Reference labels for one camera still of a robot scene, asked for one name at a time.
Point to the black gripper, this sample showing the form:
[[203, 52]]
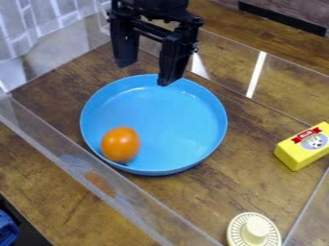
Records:
[[164, 20]]

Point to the yellow butter brick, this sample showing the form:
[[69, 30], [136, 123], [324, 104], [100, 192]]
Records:
[[304, 148]]

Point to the blue round tray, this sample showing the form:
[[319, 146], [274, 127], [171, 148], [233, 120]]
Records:
[[180, 120]]

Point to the grey checked curtain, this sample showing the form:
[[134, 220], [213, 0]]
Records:
[[30, 19]]

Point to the orange tomato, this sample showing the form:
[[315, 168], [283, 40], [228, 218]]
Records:
[[121, 144]]

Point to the cream round juicer lid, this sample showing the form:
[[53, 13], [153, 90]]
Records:
[[252, 229]]

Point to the blue object at corner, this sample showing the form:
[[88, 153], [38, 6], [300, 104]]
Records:
[[9, 229]]

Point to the clear acrylic enclosure wall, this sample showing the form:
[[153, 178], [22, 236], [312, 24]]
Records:
[[266, 69]]

